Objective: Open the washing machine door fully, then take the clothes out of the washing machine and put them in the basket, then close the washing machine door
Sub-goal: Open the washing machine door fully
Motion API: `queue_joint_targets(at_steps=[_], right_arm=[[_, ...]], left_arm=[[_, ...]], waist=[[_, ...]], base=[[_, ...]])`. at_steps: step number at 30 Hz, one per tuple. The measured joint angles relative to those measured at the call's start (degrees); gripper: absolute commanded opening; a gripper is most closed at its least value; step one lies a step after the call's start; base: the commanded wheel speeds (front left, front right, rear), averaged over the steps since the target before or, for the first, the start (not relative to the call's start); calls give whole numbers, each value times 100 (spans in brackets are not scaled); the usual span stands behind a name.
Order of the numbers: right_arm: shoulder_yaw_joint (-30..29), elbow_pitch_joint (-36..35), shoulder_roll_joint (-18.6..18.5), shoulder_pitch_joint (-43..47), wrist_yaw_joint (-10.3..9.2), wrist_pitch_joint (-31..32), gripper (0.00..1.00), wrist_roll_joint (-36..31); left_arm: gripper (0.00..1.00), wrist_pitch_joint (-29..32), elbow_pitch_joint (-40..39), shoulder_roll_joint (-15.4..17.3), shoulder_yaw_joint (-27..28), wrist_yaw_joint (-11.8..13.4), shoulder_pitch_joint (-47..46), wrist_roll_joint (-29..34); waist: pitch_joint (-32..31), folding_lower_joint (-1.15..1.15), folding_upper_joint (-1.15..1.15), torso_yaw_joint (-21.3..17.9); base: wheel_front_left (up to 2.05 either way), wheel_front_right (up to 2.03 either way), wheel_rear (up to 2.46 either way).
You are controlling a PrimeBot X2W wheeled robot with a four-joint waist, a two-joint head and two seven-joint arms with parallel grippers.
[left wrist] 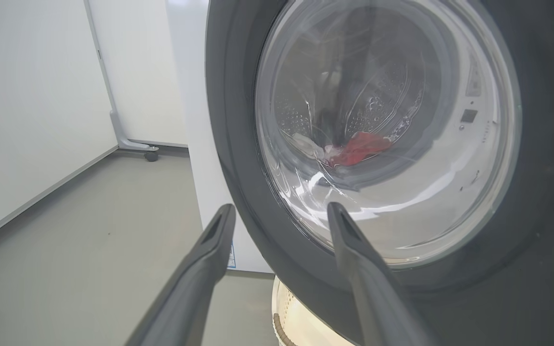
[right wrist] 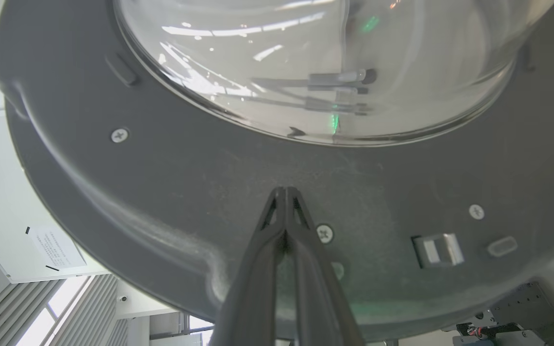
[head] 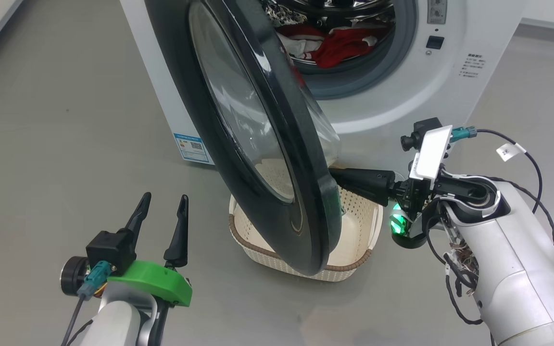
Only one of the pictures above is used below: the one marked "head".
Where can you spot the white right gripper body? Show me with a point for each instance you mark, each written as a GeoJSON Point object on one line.
{"type": "Point", "coordinates": [431, 154]}

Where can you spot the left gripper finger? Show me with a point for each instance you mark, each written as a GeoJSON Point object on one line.
{"type": "Point", "coordinates": [179, 240]}
{"type": "Point", "coordinates": [140, 216]}

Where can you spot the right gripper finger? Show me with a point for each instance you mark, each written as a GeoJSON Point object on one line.
{"type": "Point", "coordinates": [378, 196]}
{"type": "Point", "coordinates": [368, 177]}

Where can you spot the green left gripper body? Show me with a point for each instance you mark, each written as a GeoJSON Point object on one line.
{"type": "Point", "coordinates": [161, 283]}

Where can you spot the black round glass washer door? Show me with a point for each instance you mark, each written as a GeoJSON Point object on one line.
{"type": "Point", "coordinates": [286, 120]}

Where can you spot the red shorts with white stripes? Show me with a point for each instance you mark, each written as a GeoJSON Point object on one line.
{"type": "Point", "coordinates": [344, 48]}

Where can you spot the red and white jersey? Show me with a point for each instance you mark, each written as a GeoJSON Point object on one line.
{"type": "Point", "coordinates": [301, 45]}

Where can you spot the leopard print garment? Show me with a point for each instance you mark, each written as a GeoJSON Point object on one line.
{"type": "Point", "coordinates": [282, 14]}

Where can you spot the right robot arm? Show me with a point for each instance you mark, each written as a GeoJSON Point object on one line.
{"type": "Point", "coordinates": [512, 269]}

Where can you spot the cream perforated laundry basket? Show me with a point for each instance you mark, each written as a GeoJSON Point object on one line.
{"type": "Point", "coordinates": [354, 226]}

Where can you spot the white front-load washing machine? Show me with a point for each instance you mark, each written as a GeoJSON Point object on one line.
{"type": "Point", "coordinates": [378, 110]}

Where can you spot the grey rubber door gasket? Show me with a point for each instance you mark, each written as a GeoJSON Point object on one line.
{"type": "Point", "coordinates": [392, 53]}

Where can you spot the black door lock slot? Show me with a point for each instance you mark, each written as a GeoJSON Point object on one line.
{"type": "Point", "coordinates": [434, 43]}

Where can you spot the blue energy label sticker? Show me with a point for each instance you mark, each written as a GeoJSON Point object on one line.
{"type": "Point", "coordinates": [193, 149]}

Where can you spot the grey control panel label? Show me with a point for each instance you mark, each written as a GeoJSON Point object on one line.
{"type": "Point", "coordinates": [436, 12]}

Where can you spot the steel washer drum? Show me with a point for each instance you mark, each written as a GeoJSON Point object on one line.
{"type": "Point", "coordinates": [349, 5]}

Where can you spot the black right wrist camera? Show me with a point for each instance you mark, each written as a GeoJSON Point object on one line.
{"type": "Point", "coordinates": [419, 132]}

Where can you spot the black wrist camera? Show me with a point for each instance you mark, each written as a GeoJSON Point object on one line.
{"type": "Point", "coordinates": [419, 132]}
{"type": "Point", "coordinates": [108, 247]}

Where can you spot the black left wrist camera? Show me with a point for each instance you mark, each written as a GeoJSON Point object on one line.
{"type": "Point", "coordinates": [108, 247]}

